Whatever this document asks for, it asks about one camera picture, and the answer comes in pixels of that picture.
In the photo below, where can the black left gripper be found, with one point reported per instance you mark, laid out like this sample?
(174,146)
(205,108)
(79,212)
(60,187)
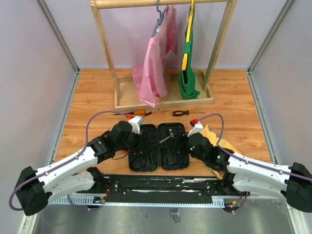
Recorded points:
(138,138)

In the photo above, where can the claw hammer black handle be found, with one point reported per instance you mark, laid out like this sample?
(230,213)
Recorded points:
(171,135)

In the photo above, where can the black plastic tool case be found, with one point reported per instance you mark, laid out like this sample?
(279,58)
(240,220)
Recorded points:
(168,155)

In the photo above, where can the black orange handled screwdriver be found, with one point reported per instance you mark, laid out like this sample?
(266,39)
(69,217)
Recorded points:
(183,113)

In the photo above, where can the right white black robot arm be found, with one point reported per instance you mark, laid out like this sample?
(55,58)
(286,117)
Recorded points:
(247,175)

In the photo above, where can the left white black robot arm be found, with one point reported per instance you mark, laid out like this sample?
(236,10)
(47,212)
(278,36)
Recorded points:
(36,188)

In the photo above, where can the yellow cartoon cloth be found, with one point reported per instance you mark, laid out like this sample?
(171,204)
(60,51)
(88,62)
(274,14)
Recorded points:
(211,135)

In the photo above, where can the small orange black screwdriver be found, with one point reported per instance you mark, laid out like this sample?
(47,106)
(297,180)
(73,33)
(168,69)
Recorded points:
(150,112)

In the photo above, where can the green garment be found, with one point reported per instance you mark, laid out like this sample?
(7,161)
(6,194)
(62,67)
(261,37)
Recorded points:
(186,78)

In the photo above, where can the pink garment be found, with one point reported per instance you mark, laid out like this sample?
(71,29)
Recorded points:
(149,76)

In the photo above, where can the yellow clothes hanger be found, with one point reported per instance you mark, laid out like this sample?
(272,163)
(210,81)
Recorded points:
(186,54)

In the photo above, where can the teal clothes hanger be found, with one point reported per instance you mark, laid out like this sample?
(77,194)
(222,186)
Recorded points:
(161,17)

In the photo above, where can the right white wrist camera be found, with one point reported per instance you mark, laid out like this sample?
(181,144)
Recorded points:
(197,128)

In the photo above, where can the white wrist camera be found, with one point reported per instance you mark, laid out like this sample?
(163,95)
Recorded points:
(136,122)
(197,128)

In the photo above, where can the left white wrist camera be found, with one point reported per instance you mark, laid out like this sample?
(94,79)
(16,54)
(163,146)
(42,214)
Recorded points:
(136,122)

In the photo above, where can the orange handled awl screwdriver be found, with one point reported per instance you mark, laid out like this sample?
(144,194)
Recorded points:
(133,113)

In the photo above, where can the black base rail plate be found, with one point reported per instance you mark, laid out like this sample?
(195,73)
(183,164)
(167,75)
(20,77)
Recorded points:
(117,184)

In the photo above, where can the slotted aluminium cable duct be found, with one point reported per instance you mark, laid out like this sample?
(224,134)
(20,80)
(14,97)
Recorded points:
(150,199)

